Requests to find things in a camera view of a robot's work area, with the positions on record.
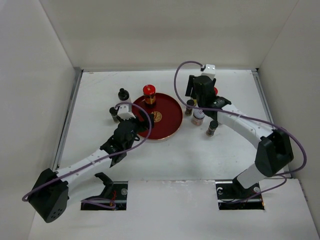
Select black cap pepper bottle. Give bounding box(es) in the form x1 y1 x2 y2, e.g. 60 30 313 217
184 99 196 116

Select red lid sauce jar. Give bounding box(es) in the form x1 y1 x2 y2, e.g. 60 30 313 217
142 84 156 108

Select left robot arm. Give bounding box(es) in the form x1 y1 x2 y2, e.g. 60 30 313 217
23 109 154 223

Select small black cap spice bottle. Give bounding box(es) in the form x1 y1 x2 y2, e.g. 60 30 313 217
109 107 119 123

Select purple cable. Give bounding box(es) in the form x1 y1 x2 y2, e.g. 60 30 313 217
21 101 154 210
174 61 308 201

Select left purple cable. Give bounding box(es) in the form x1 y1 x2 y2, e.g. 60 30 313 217
21 101 154 210

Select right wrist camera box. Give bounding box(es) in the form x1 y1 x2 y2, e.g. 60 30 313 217
200 64 216 80

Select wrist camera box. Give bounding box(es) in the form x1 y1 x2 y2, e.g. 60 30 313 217
117 104 135 120
200 64 216 80

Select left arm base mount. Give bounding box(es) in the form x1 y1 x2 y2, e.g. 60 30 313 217
80 172 129 211

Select red round tray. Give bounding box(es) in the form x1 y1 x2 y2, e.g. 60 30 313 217
133 92 183 141

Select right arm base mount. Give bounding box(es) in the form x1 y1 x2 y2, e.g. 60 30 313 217
215 180 265 211

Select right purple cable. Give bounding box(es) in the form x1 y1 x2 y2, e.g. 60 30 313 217
174 61 308 201

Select white lid seasoning jar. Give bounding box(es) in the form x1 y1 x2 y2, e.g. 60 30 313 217
191 109 205 126

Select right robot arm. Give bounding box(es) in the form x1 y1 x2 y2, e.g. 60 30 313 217
185 75 294 198

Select clear salt shaker black top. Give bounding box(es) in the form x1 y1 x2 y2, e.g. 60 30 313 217
118 88 132 104

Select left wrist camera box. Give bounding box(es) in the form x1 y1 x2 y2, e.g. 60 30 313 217
117 104 135 120

